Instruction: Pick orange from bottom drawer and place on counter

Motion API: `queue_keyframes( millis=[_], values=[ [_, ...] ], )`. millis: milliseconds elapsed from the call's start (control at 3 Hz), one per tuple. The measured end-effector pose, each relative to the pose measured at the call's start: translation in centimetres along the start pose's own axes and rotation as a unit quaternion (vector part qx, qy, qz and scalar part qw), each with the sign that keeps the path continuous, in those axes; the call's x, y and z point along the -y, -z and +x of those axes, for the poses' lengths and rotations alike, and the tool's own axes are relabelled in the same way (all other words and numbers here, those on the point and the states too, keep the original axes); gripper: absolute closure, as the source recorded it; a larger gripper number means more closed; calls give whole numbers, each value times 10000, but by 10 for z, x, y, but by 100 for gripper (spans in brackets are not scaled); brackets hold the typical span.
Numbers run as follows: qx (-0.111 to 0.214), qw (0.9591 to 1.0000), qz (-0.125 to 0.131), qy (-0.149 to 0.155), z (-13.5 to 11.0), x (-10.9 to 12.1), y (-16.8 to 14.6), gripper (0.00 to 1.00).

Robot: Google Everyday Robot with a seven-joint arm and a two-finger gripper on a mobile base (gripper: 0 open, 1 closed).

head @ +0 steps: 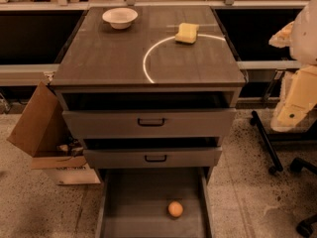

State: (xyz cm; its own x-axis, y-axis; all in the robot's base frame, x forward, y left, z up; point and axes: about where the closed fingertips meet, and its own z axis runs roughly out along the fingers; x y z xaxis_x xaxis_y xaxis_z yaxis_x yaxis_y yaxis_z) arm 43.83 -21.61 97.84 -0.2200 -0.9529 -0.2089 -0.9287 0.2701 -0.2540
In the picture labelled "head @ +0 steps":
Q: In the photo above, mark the orange fruit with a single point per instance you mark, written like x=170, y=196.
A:
x=175, y=209

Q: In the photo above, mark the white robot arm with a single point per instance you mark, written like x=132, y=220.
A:
x=298, y=95

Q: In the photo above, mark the top grey drawer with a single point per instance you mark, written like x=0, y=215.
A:
x=123, y=124

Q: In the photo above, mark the grey drawer cabinet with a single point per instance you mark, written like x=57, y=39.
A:
x=145, y=68

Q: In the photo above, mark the middle grey drawer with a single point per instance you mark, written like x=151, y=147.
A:
x=176, y=158

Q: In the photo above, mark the bottom grey open drawer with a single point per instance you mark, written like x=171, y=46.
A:
x=134, y=204

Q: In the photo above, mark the yellow sponge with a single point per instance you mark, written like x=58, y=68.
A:
x=187, y=33

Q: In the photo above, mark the white ceramic bowl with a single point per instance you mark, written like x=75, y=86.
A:
x=120, y=18

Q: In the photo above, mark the brown cardboard box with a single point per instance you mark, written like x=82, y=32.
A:
x=42, y=133

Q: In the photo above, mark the black top drawer handle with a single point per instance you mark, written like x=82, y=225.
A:
x=151, y=122

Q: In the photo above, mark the black drawer handle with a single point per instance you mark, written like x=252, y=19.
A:
x=151, y=122
x=155, y=159

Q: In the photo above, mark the black middle drawer handle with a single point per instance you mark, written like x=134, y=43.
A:
x=155, y=159

